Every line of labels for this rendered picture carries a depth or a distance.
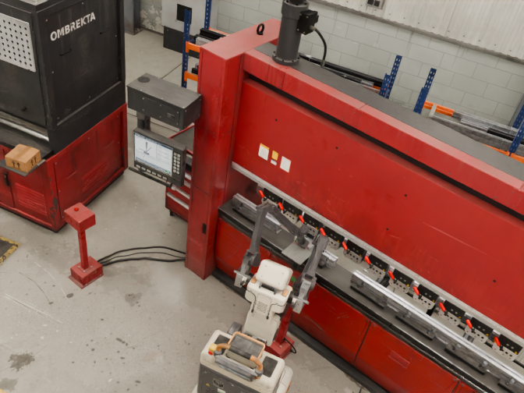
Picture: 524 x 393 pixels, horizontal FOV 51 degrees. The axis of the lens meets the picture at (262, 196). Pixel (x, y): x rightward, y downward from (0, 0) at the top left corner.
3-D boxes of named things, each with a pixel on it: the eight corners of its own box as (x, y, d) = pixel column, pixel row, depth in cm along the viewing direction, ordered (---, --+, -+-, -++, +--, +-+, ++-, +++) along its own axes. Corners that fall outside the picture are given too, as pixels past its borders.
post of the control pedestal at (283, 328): (275, 341, 471) (285, 301, 436) (279, 338, 474) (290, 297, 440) (280, 345, 469) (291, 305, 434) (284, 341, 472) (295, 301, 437)
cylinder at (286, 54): (266, 58, 388) (276, -9, 358) (287, 47, 404) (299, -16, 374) (305, 76, 374) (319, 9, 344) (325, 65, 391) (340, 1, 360)
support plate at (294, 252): (281, 253, 429) (281, 252, 429) (300, 236, 446) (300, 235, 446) (299, 265, 422) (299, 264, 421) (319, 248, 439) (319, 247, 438)
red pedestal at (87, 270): (67, 277, 507) (58, 210, 454) (90, 263, 523) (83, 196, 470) (81, 289, 499) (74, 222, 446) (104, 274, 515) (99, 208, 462)
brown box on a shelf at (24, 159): (-5, 164, 463) (-7, 152, 455) (18, 149, 482) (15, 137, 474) (24, 177, 456) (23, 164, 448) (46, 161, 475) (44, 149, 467)
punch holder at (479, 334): (463, 331, 381) (472, 316, 371) (468, 323, 387) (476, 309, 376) (483, 344, 375) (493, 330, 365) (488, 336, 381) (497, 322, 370)
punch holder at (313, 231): (299, 228, 438) (303, 212, 427) (306, 222, 444) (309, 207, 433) (315, 237, 432) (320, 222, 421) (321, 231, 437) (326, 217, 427)
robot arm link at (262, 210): (254, 200, 385) (264, 203, 378) (267, 202, 395) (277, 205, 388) (242, 263, 387) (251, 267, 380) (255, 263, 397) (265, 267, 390)
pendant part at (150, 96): (127, 175, 457) (125, 84, 402) (145, 161, 475) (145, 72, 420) (179, 199, 444) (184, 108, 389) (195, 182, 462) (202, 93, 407)
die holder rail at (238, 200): (231, 204, 482) (232, 196, 476) (236, 201, 486) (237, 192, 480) (277, 233, 461) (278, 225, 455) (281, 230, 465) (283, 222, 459)
